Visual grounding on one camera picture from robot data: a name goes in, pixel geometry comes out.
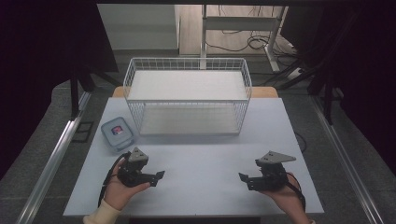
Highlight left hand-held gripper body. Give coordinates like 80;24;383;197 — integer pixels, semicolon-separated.
117;147;157;189

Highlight black floor cables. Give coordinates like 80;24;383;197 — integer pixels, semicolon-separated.
205;4;301;54

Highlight wooden table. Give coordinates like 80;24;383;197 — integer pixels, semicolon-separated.
111;86;279;99

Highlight person's right hand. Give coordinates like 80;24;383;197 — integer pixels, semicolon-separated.
259;173;313;224

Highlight dark curtain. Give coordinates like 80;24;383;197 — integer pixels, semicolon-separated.
0;0;120;181
279;0;396;175

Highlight small blue square box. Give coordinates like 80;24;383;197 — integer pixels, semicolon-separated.
100;116;135;154

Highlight aluminium rail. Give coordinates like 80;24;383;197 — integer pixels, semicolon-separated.
310;92;386;224
15;91;92;224

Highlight white cabinet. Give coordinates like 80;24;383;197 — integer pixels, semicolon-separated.
96;3;182;51

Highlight white wire basket rack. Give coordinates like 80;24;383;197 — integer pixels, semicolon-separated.
122;57;253;136

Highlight black tripod stand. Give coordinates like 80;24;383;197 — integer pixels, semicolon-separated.
69;69;123;121
306;73;344;126

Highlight black cable beside table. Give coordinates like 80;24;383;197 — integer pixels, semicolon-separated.
293;132;308;154

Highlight white metal desk frame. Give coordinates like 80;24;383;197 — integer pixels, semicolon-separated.
200;4;290;73

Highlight white power strip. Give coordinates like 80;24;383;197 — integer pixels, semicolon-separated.
285;65;304;81

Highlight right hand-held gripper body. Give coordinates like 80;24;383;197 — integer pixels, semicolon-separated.
253;150;297;191

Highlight person's left hand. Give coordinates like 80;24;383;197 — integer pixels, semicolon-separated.
103;158;151;212

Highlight black floor bracket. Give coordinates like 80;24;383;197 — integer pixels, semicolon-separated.
71;120;94;144

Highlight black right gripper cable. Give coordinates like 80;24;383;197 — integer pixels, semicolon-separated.
284;172;307;213

